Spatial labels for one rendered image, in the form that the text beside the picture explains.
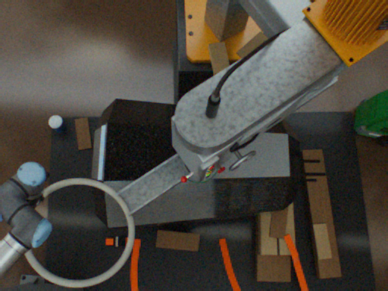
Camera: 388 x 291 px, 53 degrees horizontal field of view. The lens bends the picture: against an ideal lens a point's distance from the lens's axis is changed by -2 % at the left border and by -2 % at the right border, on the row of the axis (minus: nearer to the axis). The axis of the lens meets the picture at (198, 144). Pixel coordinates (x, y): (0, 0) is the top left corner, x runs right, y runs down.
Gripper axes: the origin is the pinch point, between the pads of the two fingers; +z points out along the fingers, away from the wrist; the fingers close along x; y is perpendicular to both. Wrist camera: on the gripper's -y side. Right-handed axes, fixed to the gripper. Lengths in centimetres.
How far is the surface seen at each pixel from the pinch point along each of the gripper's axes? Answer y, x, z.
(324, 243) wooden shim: -84, 178, 60
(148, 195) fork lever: -28, 43, 3
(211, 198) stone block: -55, 78, 24
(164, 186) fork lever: -35, 48, -1
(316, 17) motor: -82, 62, -90
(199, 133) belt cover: -27, 44, -64
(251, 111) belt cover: -41, 56, -71
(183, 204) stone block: -47, 66, 33
